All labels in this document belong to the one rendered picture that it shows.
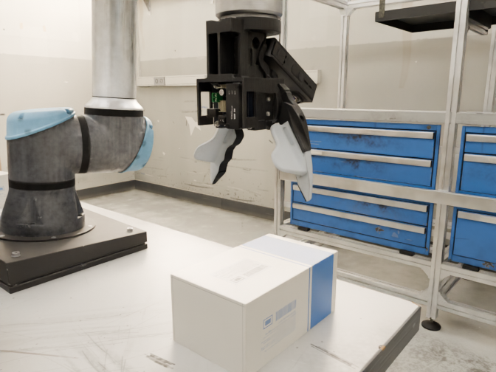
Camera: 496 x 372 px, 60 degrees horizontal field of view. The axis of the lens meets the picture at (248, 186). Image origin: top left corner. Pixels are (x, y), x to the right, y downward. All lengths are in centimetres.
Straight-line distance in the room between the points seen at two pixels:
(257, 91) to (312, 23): 274
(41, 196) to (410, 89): 236
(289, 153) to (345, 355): 25
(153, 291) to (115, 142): 32
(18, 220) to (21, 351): 32
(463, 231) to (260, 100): 156
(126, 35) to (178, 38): 319
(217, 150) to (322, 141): 159
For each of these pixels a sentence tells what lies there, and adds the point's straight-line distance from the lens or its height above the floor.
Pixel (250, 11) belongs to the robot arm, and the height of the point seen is 109.
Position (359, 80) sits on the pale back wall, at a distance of 298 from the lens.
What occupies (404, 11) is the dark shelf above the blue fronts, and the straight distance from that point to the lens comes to 199.
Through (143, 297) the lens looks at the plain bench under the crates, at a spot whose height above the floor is 70.
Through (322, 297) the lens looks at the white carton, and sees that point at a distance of 60.
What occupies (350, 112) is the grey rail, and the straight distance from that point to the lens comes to 202.
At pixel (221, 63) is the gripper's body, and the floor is 104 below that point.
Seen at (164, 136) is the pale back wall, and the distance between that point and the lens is 426.
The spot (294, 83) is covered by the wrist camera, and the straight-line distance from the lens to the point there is 54.
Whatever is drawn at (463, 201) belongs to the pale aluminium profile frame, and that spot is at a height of 59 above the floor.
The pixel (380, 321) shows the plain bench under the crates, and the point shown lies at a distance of 64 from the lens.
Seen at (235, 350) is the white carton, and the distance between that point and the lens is 50.
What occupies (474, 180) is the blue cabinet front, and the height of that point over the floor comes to 67.
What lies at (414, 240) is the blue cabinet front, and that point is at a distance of 202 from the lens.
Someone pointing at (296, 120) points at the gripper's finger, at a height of 97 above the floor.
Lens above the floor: 100
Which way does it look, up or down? 12 degrees down
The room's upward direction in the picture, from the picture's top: straight up
